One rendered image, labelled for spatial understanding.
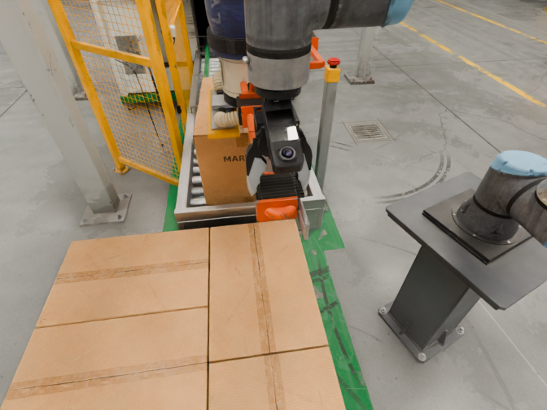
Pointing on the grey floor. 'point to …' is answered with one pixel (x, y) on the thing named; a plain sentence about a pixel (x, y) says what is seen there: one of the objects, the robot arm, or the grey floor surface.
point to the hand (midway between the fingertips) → (278, 192)
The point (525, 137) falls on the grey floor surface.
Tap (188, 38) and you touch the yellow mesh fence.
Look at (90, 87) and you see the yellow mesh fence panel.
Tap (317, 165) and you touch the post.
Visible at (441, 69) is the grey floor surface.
